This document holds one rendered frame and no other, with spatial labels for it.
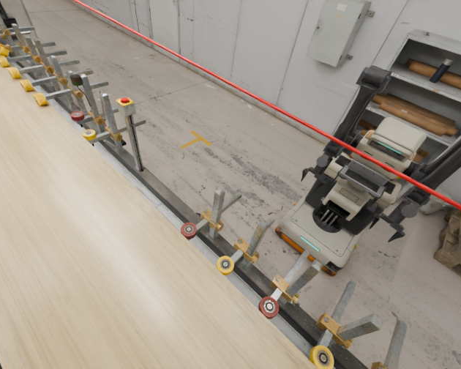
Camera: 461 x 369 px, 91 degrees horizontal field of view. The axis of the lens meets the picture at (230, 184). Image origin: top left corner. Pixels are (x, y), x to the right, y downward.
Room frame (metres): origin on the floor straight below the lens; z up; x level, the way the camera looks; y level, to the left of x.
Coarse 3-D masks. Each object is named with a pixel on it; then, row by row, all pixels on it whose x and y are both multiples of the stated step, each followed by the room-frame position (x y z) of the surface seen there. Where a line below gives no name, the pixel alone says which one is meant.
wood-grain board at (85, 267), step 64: (0, 128) 1.00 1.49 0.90; (64, 128) 1.12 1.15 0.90; (0, 192) 0.57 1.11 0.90; (64, 192) 0.64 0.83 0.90; (128, 192) 0.72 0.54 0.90; (0, 256) 0.28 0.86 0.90; (64, 256) 0.33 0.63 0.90; (128, 256) 0.38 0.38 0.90; (192, 256) 0.44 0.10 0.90; (0, 320) 0.08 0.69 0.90; (64, 320) 0.11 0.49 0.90; (128, 320) 0.15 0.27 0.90; (192, 320) 0.19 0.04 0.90; (256, 320) 0.23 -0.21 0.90
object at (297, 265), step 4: (304, 252) 0.62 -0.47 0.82; (308, 252) 0.63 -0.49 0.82; (300, 256) 0.59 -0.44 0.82; (304, 256) 0.60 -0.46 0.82; (300, 260) 0.57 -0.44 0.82; (304, 260) 0.57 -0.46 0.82; (296, 264) 0.54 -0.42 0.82; (300, 264) 0.55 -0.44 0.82; (292, 268) 0.52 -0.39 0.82; (296, 268) 0.52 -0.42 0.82; (288, 272) 0.49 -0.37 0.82; (292, 272) 0.49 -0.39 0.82; (288, 276) 0.47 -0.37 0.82; (292, 276) 0.48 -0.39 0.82; (288, 280) 0.45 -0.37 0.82; (276, 292) 0.38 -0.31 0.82; (280, 292) 0.39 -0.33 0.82; (272, 296) 0.36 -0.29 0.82; (276, 296) 0.37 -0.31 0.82; (276, 300) 0.35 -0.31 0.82
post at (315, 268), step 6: (312, 264) 0.40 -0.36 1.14; (318, 264) 0.40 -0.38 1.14; (306, 270) 0.39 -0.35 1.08; (312, 270) 0.38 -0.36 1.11; (318, 270) 0.38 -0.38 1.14; (300, 276) 0.39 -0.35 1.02; (306, 276) 0.39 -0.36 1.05; (312, 276) 0.38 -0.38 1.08; (294, 282) 0.40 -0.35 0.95; (300, 282) 0.38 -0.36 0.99; (306, 282) 0.38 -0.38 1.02; (288, 288) 0.39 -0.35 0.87; (294, 288) 0.38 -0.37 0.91; (300, 288) 0.37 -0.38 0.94; (282, 300) 0.38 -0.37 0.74
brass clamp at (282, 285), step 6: (276, 276) 0.46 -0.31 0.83; (276, 282) 0.43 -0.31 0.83; (282, 282) 0.43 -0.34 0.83; (276, 288) 0.41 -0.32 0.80; (282, 288) 0.40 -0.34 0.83; (282, 294) 0.39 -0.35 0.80; (288, 294) 0.38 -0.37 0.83; (294, 294) 0.39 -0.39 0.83; (288, 300) 0.37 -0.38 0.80; (294, 300) 0.36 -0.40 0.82
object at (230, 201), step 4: (232, 196) 0.87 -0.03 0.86; (236, 196) 0.88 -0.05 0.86; (240, 196) 0.89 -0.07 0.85; (228, 200) 0.84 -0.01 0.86; (232, 200) 0.84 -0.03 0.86; (236, 200) 0.87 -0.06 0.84; (224, 204) 0.80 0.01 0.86; (228, 204) 0.81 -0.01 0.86; (232, 204) 0.83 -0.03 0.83; (224, 208) 0.77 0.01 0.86; (204, 220) 0.67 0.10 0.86; (200, 224) 0.64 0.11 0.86; (204, 224) 0.64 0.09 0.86; (208, 224) 0.67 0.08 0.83; (200, 228) 0.62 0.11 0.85; (188, 240) 0.55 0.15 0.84
